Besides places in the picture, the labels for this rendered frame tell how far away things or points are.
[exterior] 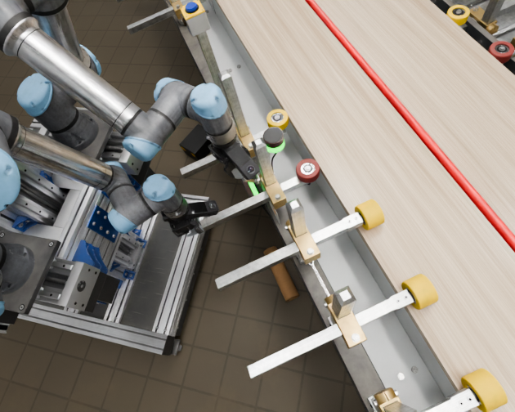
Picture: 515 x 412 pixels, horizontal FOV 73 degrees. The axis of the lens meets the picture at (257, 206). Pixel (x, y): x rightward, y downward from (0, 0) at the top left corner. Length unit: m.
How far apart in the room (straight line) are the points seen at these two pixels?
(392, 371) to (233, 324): 0.95
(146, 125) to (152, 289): 1.25
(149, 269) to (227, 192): 0.69
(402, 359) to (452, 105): 0.87
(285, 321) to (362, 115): 1.14
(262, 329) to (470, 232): 1.18
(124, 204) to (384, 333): 0.94
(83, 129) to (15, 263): 0.47
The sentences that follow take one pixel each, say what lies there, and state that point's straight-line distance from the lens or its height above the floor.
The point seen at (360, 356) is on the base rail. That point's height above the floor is 0.70.
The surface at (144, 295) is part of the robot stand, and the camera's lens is 1.97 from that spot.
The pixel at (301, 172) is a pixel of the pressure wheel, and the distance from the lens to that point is 1.18.
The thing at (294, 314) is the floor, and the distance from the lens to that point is 1.95.
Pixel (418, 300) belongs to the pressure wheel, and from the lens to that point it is 1.00.
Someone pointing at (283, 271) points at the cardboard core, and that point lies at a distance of 1.92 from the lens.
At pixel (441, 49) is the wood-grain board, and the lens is 1.58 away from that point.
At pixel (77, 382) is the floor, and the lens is 2.34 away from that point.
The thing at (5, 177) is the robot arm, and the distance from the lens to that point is 0.73.
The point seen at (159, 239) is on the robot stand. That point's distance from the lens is 2.03.
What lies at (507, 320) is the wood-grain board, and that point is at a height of 0.90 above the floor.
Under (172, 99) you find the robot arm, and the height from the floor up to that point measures 1.34.
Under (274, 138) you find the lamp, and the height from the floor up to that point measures 1.10.
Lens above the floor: 1.93
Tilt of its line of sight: 63 degrees down
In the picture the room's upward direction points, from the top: 22 degrees counter-clockwise
